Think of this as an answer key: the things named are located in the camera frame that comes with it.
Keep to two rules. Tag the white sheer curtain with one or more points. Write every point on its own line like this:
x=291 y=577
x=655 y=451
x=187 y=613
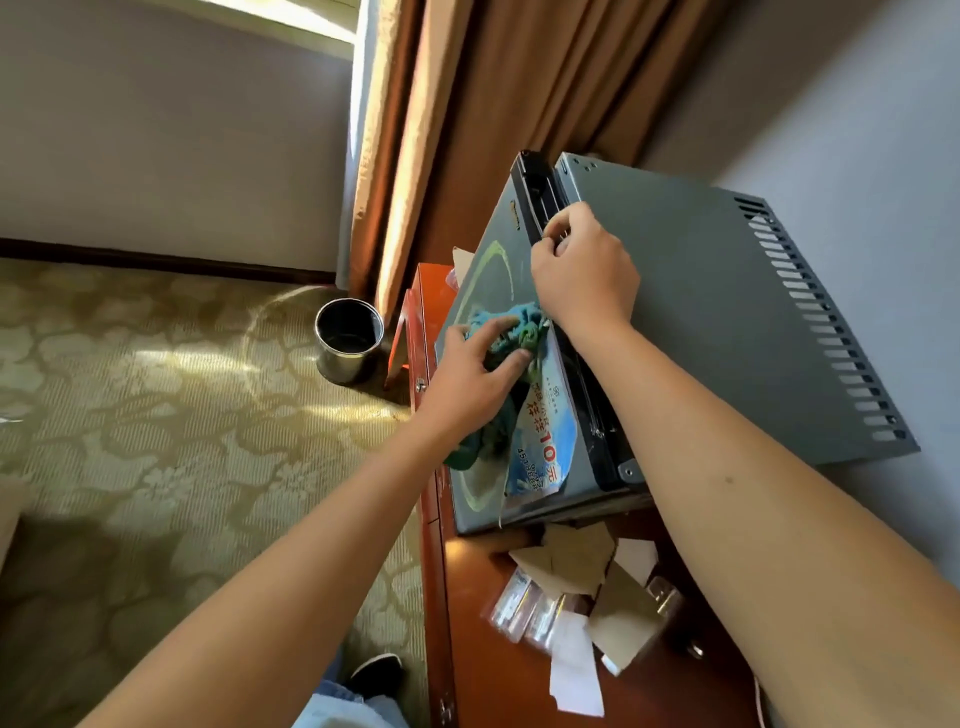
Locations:
x=356 y=135

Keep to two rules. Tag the round metal trash bin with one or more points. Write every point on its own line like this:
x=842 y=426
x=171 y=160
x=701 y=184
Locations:
x=349 y=341

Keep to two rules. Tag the person's left hand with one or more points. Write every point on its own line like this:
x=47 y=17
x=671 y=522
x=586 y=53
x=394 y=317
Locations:
x=465 y=382

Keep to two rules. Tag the green blue cleaning cloth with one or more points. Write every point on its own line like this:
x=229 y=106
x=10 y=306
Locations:
x=525 y=334

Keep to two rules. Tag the white paper slip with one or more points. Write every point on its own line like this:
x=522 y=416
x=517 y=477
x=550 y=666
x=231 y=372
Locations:
x=576 y=667

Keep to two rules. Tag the brown cardboard pieces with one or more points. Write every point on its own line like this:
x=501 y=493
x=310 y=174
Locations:
x=622 y=615
x=540 y=566
x=581 y=547

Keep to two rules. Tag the brown curtain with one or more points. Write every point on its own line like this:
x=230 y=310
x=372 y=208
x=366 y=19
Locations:
x=510 y=112

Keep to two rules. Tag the grey mini fridge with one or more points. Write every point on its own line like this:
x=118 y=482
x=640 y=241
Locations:
x=697 y=300

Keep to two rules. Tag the person's right forearm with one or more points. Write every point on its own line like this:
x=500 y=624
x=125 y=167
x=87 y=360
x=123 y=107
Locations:
x=787 y=562

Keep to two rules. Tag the person's right hand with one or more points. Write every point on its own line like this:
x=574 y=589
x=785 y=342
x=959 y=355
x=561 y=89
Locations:
x=589 y=277

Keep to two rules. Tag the white power strip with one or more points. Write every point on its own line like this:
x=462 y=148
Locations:
x=759 y=705

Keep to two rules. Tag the person's left forearm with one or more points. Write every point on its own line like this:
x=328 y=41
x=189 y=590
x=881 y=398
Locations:
x=285 y=585

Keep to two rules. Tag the person's legs in blue jeans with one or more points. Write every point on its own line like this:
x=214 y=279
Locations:
x=337 y=712

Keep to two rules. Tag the person's left black shoe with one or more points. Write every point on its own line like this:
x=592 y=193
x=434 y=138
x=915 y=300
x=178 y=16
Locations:
x=375 y=673

